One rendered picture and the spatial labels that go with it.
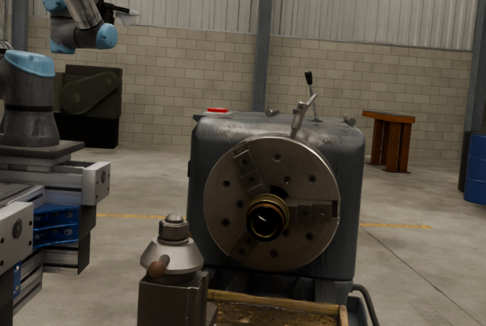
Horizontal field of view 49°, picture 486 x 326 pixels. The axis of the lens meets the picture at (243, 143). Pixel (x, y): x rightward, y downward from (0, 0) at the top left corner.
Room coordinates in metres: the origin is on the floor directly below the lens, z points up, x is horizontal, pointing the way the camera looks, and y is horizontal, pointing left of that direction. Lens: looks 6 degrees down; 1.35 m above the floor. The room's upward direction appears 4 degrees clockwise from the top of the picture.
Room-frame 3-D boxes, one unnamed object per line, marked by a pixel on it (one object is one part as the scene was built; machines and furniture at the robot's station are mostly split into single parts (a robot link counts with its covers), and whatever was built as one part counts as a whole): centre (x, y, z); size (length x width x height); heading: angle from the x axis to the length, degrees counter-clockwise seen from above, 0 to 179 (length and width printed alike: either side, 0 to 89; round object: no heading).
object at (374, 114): (10.02, -2.67, 0.50); 1.61 x 0.44 x 1.00; 7
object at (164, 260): (0.59, 0.09, 1.13); 0.04 x 0.02 x 0.02; 173
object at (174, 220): (0.64, 0.08, 1.17); 0.04 x 0.04 x 0.03
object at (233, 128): (1.63, -0.11, 1.06); 0.59 x 0.48 x 0.39; 173
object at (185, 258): (0.64, 0.08, 1.13); 0.08 x 0.08 x 0.03
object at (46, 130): (1.35, 0.55, 1.21); 0.15 x 0.15 x 0.10
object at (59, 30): (1.64, 0.56, 1.46); 0.11 x 0.08 x 0.11; 68
